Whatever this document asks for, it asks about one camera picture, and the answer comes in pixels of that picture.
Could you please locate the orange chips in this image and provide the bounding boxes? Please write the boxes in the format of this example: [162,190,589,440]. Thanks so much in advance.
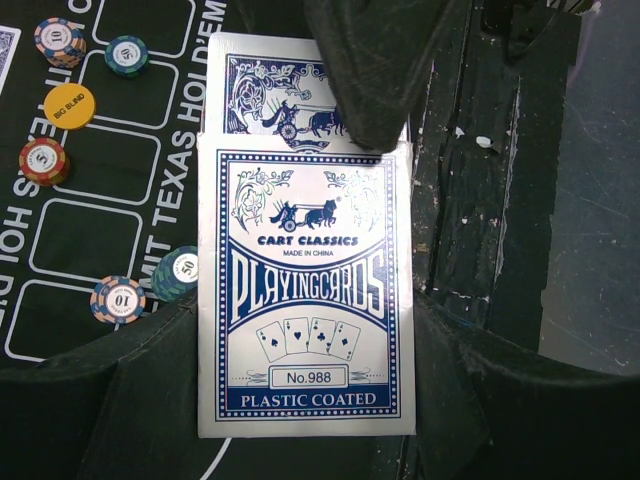
[19,137,71,186]

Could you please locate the pink blue chips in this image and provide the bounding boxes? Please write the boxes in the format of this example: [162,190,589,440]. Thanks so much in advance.
[89,275,146,325]
[34,17,86,69]

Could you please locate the black poker table mat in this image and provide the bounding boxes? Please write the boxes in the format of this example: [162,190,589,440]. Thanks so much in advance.
[1,1,308,479]

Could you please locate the blue playing card box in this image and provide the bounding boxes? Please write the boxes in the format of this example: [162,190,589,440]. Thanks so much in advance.
[198,32,416,438]

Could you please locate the green chips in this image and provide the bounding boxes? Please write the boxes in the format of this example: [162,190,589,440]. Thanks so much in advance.
[151,245,198,302]
[104,35,149,78]

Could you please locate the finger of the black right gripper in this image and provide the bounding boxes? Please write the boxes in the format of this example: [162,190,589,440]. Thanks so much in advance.
[303,0,454,150]

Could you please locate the yellow big blind button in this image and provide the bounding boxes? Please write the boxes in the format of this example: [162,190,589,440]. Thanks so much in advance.
[43,83,96,130]

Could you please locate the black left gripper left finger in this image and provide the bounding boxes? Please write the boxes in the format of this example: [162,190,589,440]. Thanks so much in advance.
[1,293,200,479]

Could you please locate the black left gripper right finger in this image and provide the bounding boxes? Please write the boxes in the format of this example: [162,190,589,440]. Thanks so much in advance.
[413,293,639,479]

